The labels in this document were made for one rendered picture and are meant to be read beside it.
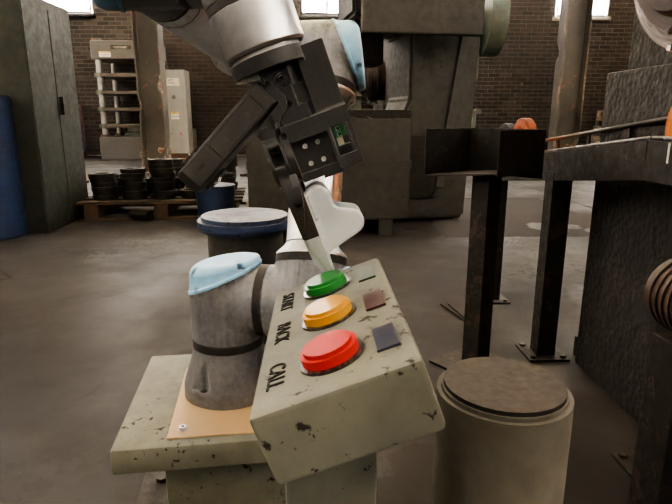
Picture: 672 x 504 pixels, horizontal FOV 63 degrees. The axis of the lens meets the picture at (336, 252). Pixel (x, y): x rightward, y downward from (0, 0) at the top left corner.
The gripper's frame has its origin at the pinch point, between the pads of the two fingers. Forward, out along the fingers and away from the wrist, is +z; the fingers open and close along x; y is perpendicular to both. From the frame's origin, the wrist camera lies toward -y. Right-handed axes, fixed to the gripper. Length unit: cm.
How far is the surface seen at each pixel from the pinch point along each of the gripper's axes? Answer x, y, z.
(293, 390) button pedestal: -21.3, -2.6, 1.4
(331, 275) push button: -3.8, 0.8, 0.2
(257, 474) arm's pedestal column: 25.2, -23.4, 35.1
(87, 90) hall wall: 1056, -386, -213
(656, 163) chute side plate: 60, 68, 19
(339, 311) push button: -12.7, 1.1, 0.6
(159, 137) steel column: 707, -200, -63
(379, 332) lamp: -17.7, 3.5, 1.1
